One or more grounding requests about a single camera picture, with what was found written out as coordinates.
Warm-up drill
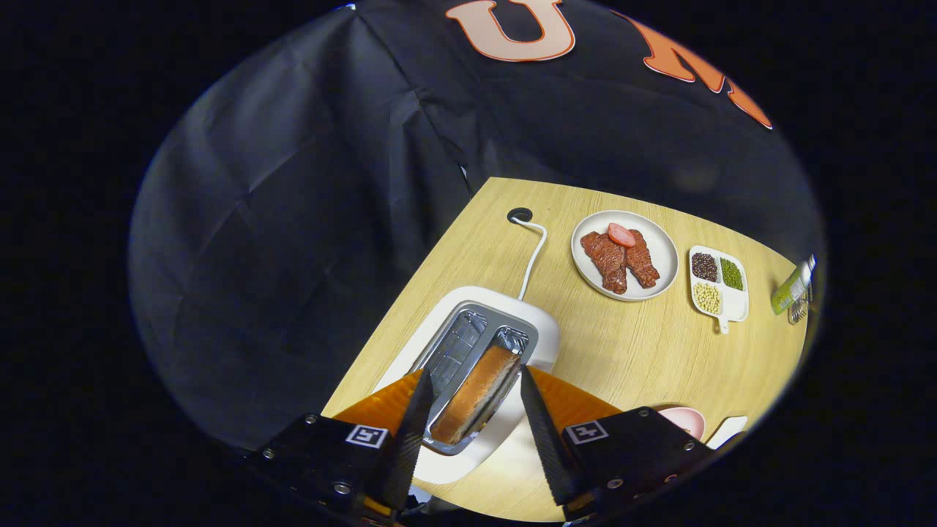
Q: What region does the round beige meat plate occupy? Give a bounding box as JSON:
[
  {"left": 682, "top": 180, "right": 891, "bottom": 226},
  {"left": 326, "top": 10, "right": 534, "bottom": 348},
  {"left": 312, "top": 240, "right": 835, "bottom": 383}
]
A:
[{"left": 570, "top": 210, "right": 679, "bottom": 302}]

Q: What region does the white sectioned dish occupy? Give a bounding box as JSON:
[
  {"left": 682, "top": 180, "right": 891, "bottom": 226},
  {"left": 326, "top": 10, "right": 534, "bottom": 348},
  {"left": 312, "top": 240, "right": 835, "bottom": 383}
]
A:
[{"left": 688, "top": 245, "right": 750, "bottom": 334}]

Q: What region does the white square plate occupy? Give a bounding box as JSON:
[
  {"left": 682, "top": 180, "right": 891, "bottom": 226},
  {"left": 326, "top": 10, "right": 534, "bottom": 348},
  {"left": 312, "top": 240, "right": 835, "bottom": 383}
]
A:
[{"left": 705, "top": 416, "right": 749, "bottom": 450}]

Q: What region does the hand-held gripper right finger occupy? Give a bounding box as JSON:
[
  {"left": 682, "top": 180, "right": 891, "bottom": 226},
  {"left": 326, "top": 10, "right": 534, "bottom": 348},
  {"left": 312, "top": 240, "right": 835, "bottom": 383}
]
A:
[{"left": 520, "top": 365, "right": 714, "bottom": 524}]

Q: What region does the brown steak piece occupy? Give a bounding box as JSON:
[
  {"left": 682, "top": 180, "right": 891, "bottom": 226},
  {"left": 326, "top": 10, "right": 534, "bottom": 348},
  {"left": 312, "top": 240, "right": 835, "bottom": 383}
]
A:
[
  {"left": 626, "top": 230, "right": 661, "bottom": 288},
  {"left": 581, "top": 231, "right": 629, "bottom": 295}
]

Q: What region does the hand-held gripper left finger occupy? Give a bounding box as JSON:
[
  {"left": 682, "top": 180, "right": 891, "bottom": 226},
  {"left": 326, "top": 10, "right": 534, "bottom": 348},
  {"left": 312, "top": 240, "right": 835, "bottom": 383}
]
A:
[{"left": 245, "top": 368, "right": 436, "bottom": 524}]

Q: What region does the toasted bread slice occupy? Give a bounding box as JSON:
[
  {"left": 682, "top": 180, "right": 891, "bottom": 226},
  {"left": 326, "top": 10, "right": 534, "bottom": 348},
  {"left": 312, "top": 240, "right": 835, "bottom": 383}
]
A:
[{"left": 430, "top": 345, "right": 522, "bottom": 445}]

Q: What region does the black backdrop cloth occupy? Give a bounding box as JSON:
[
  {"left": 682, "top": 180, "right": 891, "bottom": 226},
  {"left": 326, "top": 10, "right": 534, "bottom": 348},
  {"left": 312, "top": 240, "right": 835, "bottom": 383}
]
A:
[{"left": 128, "top": 0, "right": 824, "bottom": 451}]

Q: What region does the white toaster power cable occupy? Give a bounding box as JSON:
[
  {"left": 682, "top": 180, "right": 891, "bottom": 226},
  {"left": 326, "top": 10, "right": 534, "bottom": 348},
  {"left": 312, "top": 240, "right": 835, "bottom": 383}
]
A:
[{"left": 510, "top": 217, "right": 548, "bottom": 302}]

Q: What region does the pink round plate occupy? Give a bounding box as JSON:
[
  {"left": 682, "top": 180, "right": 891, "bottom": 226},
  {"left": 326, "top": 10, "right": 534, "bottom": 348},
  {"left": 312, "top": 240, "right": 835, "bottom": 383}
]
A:
[{"left": 657, "top": 407, "right": 706, "bottom": 441}]

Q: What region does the green label metal bottle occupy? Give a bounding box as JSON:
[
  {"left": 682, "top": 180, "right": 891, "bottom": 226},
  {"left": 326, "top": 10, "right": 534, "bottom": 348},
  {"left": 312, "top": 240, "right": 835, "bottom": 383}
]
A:
[{"left": 770, "top": 254, "right": 818, "bottom": 315}]

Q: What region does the cream white toaster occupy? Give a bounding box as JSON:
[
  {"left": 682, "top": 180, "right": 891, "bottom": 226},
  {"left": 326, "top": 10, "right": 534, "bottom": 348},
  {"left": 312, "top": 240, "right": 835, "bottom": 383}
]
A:
[{"left": 373, "top": 285, "right": 561, "bottom": 485}]

